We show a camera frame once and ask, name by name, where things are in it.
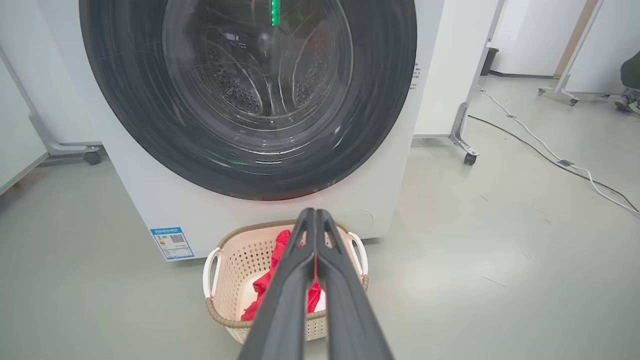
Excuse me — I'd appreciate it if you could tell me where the cream perforated laundry basket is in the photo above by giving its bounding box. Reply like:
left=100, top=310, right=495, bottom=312
left=202, top=220, right=370, bottom=346

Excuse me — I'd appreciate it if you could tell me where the red and white garment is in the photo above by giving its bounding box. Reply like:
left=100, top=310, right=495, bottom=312
left=241, top=230, right=323, bottom=322

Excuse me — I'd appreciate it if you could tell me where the white front-load washing machine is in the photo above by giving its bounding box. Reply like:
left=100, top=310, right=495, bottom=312
left=37, top=0, right=446, bottom=262

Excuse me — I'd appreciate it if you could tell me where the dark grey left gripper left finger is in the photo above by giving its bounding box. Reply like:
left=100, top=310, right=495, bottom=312
left=239, top=208, right=317, bottom=360

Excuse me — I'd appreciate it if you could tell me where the white floor cable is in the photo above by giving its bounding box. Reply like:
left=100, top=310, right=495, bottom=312
left=475, top=85, right=640, bottom=217

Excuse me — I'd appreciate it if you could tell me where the round glass washing machine door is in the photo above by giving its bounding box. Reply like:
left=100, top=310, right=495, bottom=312
left=78, top=0, right=418, bottom=202

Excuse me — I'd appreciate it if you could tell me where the blue energy label sticker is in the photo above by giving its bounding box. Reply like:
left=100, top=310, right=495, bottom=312
left=150, top=227, right=195, bottom=262

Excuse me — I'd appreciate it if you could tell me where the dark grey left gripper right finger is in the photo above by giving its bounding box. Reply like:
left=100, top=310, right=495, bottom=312
left=316, top=209, right=395, bottom=360

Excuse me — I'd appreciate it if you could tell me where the white partition panel on casters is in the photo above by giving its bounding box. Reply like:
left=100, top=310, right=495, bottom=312
left=0, top=45, right=103, bottom=196
left=414, top=0, right=506, bottom=166

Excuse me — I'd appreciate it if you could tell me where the black floor cable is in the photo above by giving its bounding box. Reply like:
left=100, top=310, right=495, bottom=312
left=467, top=115, right=640, bottom=213

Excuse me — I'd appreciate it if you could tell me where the white partition panel wood edge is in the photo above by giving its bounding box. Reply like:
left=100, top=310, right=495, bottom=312
left=537, top=0, right=640, bottom=107

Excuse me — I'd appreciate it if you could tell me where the seated person leg and shoe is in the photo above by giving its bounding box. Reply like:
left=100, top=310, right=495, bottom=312
left=615, top=50, right=640, bottom=116

